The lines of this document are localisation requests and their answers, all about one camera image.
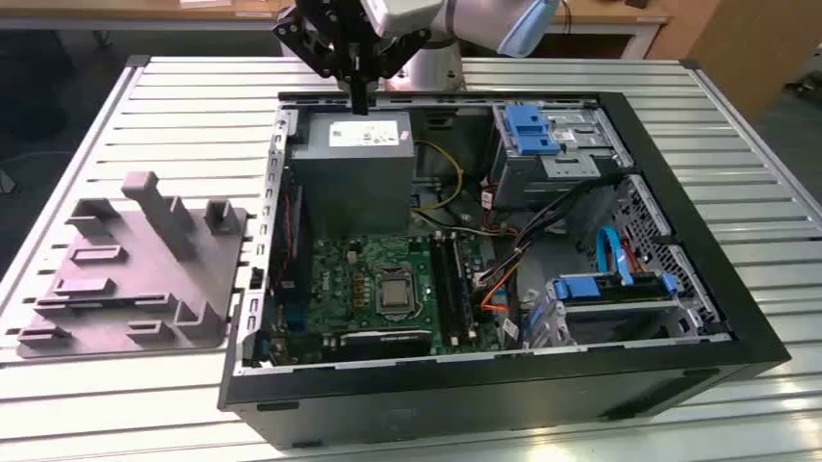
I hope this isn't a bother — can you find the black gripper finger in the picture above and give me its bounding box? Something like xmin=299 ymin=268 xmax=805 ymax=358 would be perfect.
xmin=359 ymin=27 xmax=432 ymax=116
xmin=268 ymin=9 xmax=362 ymax=116

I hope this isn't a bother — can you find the RAM stick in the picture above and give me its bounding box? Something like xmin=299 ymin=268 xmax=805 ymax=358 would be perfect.
xmin=63 ymin=298 xmax=141 ymax=310

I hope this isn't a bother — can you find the black RAM slot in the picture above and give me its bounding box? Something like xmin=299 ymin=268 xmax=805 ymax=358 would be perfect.
xmin=428 ymin=230 xmax=460 ymax=345
xmin=448 ymin=231 xmax=480 ymax=339

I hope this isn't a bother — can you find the blue plastic drive latch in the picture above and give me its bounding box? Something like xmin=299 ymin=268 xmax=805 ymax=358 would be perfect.
xmin=504 ymin=104 xmax=565 ymax=156

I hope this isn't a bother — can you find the grey power supply unit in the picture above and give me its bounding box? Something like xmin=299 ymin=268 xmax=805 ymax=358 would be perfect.
xmin=286 ymin=111 xmax=416 ymax=237

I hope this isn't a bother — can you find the metal optical drive cage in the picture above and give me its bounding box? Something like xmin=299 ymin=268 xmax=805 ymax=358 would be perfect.
xmin=491 ymin=103 xmax=634 ymax=208

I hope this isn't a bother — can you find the green motherboard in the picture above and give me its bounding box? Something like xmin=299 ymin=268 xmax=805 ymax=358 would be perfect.
xmin=272 ymin=233 xmax=508 ymax=365

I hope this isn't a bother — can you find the silver CPU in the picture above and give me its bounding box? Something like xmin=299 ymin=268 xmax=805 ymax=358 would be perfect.
xmin=379 ymin=280 xmax=412 ymax=308

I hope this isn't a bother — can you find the grey parts rack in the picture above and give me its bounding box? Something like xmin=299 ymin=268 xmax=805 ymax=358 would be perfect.
xmin=13 ymin=171 xmax=251 ymax=360

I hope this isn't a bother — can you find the wooden cabinet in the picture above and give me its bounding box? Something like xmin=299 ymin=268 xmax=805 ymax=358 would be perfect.
xmin=645 ymin=0 xmax=822 ymax=127

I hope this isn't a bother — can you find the CPU socket with metal cover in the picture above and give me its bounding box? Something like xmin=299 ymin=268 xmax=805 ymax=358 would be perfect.
xmin=370 ymin=269 xmax=423 ymax=322

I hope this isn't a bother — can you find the hard disk in blue carrier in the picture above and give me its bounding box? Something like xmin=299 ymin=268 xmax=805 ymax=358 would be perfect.
xmin=551 ymin=271 xmax=679 ymax=304

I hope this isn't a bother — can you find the black graphics card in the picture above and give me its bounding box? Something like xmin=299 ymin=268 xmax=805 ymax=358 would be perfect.
xmin=324 ymin=329 xmax=435 ymax=362

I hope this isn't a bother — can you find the metal disk bay cage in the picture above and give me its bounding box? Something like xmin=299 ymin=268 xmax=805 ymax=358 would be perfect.
xmin=543 ymin=288 xmax=734 ymax=350

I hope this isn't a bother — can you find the black PC case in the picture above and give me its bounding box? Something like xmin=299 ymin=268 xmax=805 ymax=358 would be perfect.
xmin=216 ymin=90 xmax=793 ymax=451

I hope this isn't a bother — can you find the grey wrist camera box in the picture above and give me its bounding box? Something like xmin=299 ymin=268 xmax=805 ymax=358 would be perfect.
xmin=359 ymin=0 xmax=447 ymax=39

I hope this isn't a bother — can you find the wooden desk white frame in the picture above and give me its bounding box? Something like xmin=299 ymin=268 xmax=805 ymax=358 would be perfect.
xmin=0 ymin=0 xmax=673 ymax=62

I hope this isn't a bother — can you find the yellow black wire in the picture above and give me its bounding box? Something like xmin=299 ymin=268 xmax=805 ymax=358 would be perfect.
xmin=410 ymin=139 xmax=464 ymax=212

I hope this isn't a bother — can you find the red black wire with labels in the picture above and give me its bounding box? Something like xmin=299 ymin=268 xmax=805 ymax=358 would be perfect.
xmin=475 ymin=176 xmax=519 ymax=238

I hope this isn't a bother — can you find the black white wire bundle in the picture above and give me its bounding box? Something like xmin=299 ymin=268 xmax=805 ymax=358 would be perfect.
xmin=410 ymin=211 xmax=515 ymax=237

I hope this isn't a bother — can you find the orange red wire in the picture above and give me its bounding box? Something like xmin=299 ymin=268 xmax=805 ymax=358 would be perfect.
xmin=479 ymin=252 xmax=526 ymax=315

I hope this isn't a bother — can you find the blue flat data wire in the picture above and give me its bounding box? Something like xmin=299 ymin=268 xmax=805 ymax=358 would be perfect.
xmin=595 ymin=225 xmax=637 ymax=288

